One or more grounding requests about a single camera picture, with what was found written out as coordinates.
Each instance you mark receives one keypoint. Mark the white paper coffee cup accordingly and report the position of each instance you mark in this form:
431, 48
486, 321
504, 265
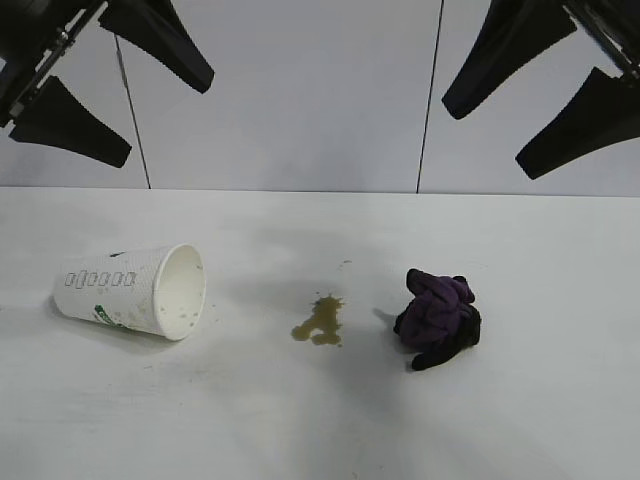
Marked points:
110, 295

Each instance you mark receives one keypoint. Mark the brown coffee spill puddle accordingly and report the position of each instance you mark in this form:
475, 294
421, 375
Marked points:
325, 316

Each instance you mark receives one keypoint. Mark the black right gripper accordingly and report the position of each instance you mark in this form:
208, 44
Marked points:
615, 30

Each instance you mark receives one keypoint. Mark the purple and black cloth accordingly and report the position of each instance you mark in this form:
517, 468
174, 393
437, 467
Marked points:
435, 310

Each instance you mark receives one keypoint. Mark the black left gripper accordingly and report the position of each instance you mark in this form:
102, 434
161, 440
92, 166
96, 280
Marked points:
30, 35

